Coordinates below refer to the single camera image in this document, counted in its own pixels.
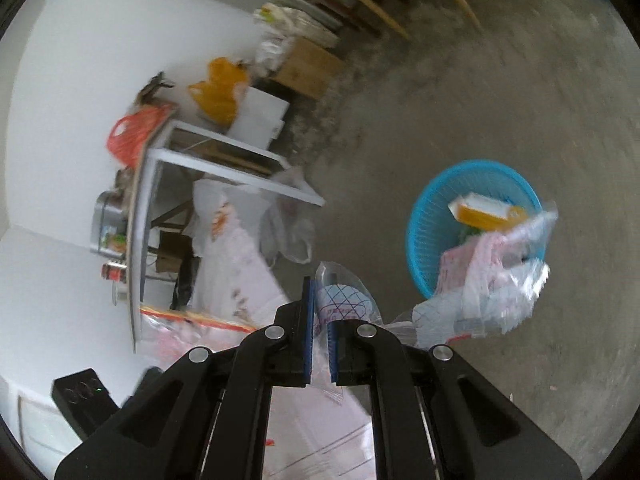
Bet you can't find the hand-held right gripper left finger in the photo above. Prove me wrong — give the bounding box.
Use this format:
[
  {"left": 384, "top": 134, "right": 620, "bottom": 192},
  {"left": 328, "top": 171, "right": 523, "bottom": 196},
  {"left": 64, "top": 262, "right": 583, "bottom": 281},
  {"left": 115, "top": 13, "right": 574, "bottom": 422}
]
[{"left": 54, "top": 276, "right": 318, "bottom": 480}]

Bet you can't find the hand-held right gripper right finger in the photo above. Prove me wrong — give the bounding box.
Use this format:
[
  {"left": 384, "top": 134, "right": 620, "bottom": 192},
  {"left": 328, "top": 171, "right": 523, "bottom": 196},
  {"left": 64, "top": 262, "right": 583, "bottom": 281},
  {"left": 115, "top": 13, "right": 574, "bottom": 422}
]
[{"left": 327, "top": 317, "right": 583, "bottom": 480}]

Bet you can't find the clear plastic bag grid print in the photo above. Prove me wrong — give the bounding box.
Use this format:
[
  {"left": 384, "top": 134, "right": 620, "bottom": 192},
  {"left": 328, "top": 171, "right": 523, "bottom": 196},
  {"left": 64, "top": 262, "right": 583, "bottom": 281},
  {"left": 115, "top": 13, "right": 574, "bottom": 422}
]
[{"left": 311, "top": 260, "right": 385, "bottom": 406}]

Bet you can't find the blue plastic mesh basket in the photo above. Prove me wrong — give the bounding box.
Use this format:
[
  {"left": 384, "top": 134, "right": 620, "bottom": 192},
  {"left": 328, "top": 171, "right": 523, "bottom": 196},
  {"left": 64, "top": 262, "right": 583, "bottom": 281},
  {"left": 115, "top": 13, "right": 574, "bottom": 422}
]
[{"left": 405, "top": 160, "right": 545, "bottom": 301}]

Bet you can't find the orange white carton box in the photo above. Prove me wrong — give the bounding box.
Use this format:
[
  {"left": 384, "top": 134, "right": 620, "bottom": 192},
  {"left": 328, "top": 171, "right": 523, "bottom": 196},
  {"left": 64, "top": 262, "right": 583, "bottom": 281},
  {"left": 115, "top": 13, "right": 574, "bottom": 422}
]
[{"left": 447, "top": 192, "right": 531, "bottom": 233}]

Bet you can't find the floral tablecloth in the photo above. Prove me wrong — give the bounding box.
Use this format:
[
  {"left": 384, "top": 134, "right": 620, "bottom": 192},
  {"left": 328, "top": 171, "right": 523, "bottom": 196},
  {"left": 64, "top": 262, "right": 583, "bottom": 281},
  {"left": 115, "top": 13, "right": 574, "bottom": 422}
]
[{"left": 190, "top": 180, "right": 376, "bottom": 480}]

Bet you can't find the pink package orange edge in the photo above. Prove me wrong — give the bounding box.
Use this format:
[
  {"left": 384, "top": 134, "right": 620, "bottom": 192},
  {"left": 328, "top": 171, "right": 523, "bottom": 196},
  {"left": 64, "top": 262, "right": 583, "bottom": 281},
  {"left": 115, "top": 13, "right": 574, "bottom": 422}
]
[{"left": 140, "top": 306, "right": 261, "bottom": 361}]

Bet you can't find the red jar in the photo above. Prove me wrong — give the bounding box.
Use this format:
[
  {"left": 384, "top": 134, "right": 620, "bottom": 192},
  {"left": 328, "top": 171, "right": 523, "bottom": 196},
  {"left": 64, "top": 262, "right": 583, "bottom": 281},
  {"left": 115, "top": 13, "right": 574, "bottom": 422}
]
[{"left": 100, "top": 261, "right": 128, "bottom": 283}]

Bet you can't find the black cloth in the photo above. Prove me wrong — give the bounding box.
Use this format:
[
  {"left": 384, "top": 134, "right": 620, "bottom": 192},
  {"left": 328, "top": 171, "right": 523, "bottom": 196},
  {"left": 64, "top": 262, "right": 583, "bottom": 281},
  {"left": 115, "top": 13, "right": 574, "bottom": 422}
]
[{"left": 170, "top": 255, "right": 201, "bottom": 311}]

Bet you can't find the clear pink printed plastic bag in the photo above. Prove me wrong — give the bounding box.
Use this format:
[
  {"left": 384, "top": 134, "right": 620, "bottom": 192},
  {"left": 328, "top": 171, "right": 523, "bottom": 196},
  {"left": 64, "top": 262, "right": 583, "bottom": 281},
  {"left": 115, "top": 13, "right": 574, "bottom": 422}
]
[{"left": 412, "top": 202, "right": 558, "bottom": 348}]

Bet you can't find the metal pot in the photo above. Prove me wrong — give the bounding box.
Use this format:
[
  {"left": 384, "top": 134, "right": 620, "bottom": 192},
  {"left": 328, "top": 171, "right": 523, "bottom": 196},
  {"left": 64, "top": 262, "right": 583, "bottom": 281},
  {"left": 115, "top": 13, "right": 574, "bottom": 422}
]
[{"left": 90, "top": 191, "right": 132, "bottom": 256}]

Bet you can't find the white flat box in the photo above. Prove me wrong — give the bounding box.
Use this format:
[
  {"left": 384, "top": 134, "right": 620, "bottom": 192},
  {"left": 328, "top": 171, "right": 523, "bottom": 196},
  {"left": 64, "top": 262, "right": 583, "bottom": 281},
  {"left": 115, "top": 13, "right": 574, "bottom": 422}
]
[{"left": 227, "top": 85, "right": 291, "bottom": 151}]

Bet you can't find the yellow plastic bag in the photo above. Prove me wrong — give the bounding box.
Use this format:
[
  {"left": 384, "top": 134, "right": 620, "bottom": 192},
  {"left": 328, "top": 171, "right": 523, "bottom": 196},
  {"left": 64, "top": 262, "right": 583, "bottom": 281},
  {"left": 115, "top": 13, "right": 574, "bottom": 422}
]
[{"left": 187, "top": 57, "right": 251, "bottom": 126}]

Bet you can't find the red orange plastic bag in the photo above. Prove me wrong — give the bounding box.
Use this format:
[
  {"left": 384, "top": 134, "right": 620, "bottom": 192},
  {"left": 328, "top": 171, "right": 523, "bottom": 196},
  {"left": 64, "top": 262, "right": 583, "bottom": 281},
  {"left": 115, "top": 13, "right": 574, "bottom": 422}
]
[{"left": 105, "top": 105, "right": 176, "bottom": 168}]

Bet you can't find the cardboard box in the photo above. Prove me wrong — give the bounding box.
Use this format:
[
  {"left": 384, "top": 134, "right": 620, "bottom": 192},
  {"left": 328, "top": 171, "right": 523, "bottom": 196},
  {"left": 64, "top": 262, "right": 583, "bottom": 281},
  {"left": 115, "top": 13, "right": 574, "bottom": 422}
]
[{"left": 270, "top": 37, "right": 345, "bottom": 101}]

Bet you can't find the white printed plastic bag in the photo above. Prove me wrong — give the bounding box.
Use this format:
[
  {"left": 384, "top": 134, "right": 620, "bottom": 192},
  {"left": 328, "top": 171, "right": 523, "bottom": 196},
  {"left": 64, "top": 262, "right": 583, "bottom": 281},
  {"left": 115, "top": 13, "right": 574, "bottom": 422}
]
[{"left": 252, "top": 2, "right": 341, "bottom": 68}]

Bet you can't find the wooden chair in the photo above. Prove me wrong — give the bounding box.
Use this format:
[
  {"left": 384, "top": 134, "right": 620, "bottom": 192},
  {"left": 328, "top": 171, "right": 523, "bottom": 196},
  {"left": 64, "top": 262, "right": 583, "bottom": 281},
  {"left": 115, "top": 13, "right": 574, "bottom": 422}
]
[{"left": 340, "top": 0, "right": 488, "bottom": 41}]

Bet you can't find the dark wooden stool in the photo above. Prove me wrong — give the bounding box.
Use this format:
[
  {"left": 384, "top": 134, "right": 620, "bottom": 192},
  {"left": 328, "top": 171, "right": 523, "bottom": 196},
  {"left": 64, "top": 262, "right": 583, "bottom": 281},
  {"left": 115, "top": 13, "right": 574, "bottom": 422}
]
[{"left": 300, "top": 0, "right": 401, "bottom": 36}]

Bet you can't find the white metal shelf frame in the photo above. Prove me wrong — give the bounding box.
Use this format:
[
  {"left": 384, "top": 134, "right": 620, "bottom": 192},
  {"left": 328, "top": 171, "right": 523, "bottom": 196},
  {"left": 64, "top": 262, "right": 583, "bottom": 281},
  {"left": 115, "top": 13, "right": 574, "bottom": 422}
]
[{"left": 125, "top": 119, "right": 326, "bottom": 356}]

